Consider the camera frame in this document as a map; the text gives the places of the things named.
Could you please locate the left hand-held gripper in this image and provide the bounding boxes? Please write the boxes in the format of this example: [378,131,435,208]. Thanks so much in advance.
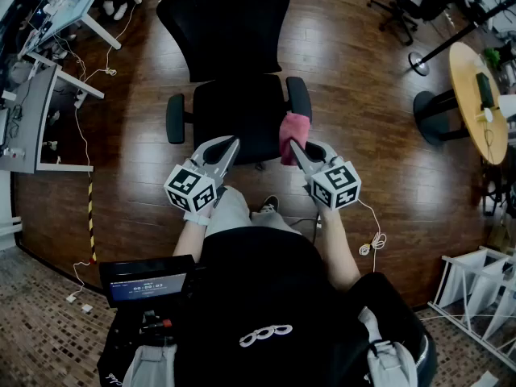
[164,135,241,213]

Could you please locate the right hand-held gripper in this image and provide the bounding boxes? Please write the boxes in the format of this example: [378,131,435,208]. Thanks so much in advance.
[289,139,362,211]

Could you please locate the pink cloth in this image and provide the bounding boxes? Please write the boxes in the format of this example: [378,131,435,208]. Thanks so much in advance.
[279,110,312,167]

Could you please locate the person's left forearm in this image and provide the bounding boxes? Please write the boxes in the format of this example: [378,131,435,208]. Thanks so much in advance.
[172,215,210,257]

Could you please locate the person's right forearm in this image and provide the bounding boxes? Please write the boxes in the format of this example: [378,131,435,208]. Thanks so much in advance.
[318,207,362,292]

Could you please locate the black chair seat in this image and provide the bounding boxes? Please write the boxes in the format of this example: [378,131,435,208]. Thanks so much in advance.
[192,73,288,165]

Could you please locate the black chair armrest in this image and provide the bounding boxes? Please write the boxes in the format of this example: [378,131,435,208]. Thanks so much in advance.
[165,93,186,145]
[285,76,313,124]

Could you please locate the person's grey trousers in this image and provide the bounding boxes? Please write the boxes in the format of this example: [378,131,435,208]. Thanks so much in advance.
[203,185,303,241]

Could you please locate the person's black sneaker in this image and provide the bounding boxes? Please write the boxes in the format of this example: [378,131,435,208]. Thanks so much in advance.
[257,194,280,215]

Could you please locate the black table base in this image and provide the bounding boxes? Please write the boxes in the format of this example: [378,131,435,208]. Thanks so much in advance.
[413,89,471,147]

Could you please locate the person's black t-shirt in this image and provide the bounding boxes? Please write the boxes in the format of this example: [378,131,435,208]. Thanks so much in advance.
[173,226,439,387]

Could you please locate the yellow black striped floor strip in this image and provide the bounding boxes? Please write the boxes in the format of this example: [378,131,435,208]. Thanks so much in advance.
[87,171,98,264]

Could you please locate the black pole stand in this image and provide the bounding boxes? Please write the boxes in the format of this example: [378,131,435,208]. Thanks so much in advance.
[407,2,516,77]

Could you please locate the black screen monitor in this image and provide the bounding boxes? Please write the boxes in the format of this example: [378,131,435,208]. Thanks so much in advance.
[98,255,197,309]

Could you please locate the round wooden table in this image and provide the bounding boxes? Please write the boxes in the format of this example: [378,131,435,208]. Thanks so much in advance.
[448,41,510,166]

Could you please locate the black box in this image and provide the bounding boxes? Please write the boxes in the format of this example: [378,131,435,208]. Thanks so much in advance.
[475,72,495,110]

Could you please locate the grey desk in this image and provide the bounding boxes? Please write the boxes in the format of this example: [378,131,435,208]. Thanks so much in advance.
[0,52,106,175]

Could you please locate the white wrist strap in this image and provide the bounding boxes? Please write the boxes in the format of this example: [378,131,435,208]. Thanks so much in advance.
[183,210,213,227]

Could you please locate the white coiled cable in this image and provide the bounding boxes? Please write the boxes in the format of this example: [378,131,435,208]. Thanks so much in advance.
[356,198,388,273]
[82,0,142,78]

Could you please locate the long white cable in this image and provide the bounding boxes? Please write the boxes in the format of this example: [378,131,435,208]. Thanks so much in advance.
[71,94,98,298]

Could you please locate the white wire rack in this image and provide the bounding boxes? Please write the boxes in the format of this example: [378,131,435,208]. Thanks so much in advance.
[427,244,516,372]

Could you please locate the grey shoulder strap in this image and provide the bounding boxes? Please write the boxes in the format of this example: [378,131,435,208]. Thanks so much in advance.
[123,343,178,387]
[358,306,418,387]

